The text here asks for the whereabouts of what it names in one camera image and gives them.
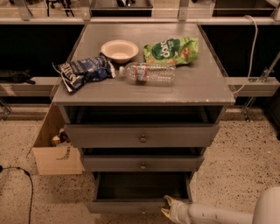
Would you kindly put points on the blue chip bag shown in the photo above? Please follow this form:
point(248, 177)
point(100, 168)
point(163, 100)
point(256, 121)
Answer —
point(75, 74)

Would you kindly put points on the grey wooden drawer cabinet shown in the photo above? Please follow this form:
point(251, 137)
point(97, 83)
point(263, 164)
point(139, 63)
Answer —
point(199, 94)

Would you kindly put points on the metal rail bracket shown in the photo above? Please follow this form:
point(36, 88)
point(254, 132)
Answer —
point(265, 74)

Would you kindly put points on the grey drawer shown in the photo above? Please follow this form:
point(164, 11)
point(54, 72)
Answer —
point(138, 163)
point(138, 192)
point(141, 135)

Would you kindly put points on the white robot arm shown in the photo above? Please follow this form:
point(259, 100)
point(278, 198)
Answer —
point(267, 211)

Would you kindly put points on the grey bottom drawer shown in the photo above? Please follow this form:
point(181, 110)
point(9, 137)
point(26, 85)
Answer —
point(138, 192)

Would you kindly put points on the green snack bag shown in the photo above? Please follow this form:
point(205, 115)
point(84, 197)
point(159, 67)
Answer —
point(176, 51)

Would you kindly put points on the grey top drawer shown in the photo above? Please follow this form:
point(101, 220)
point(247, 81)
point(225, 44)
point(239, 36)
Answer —
point(141, 135)

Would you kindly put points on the black object on ledge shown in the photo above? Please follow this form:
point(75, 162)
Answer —
point(14, 76)

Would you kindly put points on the clear plastic water bottle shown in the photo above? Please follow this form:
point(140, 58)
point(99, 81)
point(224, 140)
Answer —
point(153, 74)

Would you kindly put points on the grey middle drawer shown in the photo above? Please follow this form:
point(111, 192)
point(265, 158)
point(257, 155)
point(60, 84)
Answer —
point(138, 163)

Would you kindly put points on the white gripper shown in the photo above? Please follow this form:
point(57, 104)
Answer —
point(178, 210)

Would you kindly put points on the cardboard box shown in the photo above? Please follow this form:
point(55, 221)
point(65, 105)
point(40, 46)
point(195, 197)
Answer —
point(51, 155)

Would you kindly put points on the white paper bowl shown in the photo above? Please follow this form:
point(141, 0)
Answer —
point(120, 51)

